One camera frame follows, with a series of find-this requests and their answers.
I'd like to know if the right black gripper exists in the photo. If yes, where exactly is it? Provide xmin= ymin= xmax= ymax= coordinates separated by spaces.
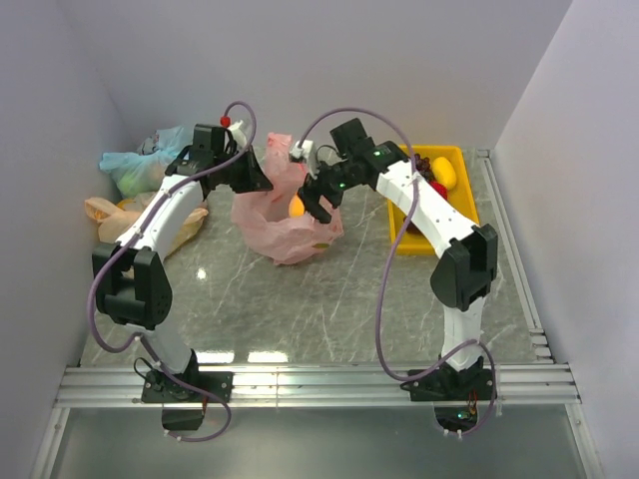
xmin=299 ymin=152 xmax=358 ymax=226

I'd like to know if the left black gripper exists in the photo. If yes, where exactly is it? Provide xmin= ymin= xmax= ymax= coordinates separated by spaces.
xmin=216 ymin=145 xmax=275 ymax=194

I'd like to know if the orange fake fruit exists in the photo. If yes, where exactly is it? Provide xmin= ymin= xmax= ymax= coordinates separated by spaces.
xmin=289 ymin=196 xmax=306 ymax=218

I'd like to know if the pink plastic bag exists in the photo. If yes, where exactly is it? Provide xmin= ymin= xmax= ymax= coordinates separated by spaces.
xmin=231 ymin=133 xmax=343 ymax=264

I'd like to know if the red fake apple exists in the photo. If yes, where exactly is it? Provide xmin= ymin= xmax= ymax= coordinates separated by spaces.
xmin=429 ymin=181 xmax=448 ymax=200

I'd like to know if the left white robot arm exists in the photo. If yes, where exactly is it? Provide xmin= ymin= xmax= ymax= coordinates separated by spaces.
xmin=88 ymin=117 xmax=273 ymax=401

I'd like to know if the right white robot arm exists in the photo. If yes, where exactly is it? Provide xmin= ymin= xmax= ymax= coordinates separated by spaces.
xmin=290 ymin=118 xmax=498 ymax=399

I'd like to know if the dark red fake fruit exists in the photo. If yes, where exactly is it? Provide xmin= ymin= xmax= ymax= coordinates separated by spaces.
xmin=406 ymin=223 xmax=420 ymax=235

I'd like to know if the dark fake grape bunch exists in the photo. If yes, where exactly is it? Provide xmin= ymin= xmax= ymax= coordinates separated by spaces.
xmin=415 ymin=154 xmax=434 ymax=182

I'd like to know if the blue tied plastic bag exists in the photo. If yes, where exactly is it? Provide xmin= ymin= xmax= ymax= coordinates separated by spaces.
xmin=99 ymin=126 xmax=193 ymax=198

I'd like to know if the yellow fake lemon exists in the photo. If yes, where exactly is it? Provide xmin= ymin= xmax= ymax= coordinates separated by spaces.
xmin=430 ymin=157 xmax=457 ymax=191

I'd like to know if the orange tied plastic bag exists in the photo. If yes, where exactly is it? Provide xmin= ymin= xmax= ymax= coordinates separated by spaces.
xmin=84 ymin=192 xmax=209 ymax=255

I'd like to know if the yellow plastic tray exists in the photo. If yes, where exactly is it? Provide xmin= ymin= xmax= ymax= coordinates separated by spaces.
xmin=377 ymin=145 xmax=479 ymax=256

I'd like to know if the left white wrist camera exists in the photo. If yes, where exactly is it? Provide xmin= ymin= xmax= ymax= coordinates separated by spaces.
xmin=228 ymin=120 xmax=250 ymax=150

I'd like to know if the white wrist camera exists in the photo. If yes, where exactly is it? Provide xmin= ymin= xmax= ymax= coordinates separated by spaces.
xmin=228 ymin=120 xmax=250 ymax=150
xmin=290 ymin=140 xmax=319 ymax=178

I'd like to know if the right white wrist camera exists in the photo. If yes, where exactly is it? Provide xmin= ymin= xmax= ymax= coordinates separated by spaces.
xmin=290 ymin=140 xmax=319 ymax=178

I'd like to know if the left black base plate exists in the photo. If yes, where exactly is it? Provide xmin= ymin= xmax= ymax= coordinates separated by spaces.
xmin=141 ymin=370 xmax=234 ymax=404

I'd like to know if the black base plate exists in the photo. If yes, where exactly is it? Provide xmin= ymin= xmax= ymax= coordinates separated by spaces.
xmin=141 ymin=370 xmax=234 ymax=404
xmin=400 ymin=364 xmax=495 ymax=402

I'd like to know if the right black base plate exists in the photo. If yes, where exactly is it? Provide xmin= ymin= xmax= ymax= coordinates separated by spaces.
xmin=400 ymin=364 xmax=495 ymax=402

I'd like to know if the aluminium front rail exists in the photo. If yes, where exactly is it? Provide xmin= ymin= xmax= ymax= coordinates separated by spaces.
xmin=54 ymin=363 xmax=581 ymax=408

